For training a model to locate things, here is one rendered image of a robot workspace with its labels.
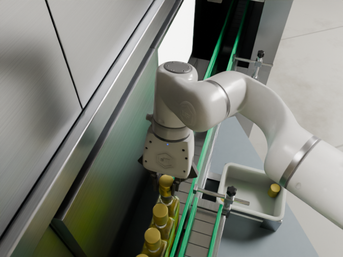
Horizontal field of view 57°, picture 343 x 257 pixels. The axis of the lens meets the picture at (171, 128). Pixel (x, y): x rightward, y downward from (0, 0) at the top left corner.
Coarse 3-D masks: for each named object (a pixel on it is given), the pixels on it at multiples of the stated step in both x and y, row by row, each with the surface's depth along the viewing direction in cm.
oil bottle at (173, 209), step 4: (176, 196) 80; (160, 200) 79; (176, 200) 79; (172, 204) 78; (176, 204) 79; (168, 208) 78; (172, 208) 78; (176, 208) 79; (168, 212) 78; (172, 212) 78; (176, 212) 80; (172, 216) 78; (176, 216) 82; (176, 220) 85; (176, 224) 88; (176, 228) 90; (176, 232) 93
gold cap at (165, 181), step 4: (164, 176) 71; (168, 176) 71; (160, 180) 71; (164, 180) 71; (168, 180) 71; (172, 180) 71; (160, 184) 70; (164, 184) 70; (168, 184) 70; (160, 188) 71; (164, 188) 70; (168, 188) 70; (160, 192) 73; (164, 192) 71; (168, 192) 72; (164, 196) 73; (168, 196) 73
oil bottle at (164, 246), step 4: (144, 240) 74; (164, 240) 74; (144, 244) 72; (164, 244) 73; (144, 248) 72; (160, 248) 72; (164, 248) 72; (140, 252) 72; (144, 252) 71; (148, 252) 71; (152, 252) 71; (156, 252) 71; (160, 252) 71; (164, 252) 72; (152, 256) 71; (156, 256) 71; (160, 256) 71; (164, 256) 73; (168, 256) 82
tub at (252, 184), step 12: (228, 168) 115; (240, 168) 114; (252, 168) 113; (228, 180) 118; (240, 180) 118; (252, 180) 117; (264, 180) 115; (240, 192) 115; (252, 192) 115; (264, 192) 115; (240, 204) 112; (252, 204) 112; (264, 204) 112; (276, 204) 111; (264, 216) 102; (276, 216) 107
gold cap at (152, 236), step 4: (152, 228) 67; (156, 228) 67; (148, 232) 67; (152, 232) 67; (156, 232) 67; (144, 236) 66; (148, 236) 66; (152, 236) 66; (156, 236) 66; (160, 236) 67; (148, 240) 66; (152, 240) 66; (156, 240) 66; (160, 240) 68; (148, 244) 67; (152, 244) 66; (156, 244) 67; (160, 244) 69; (148, 248) 69; (152, 248) 68; (156, 248) 68
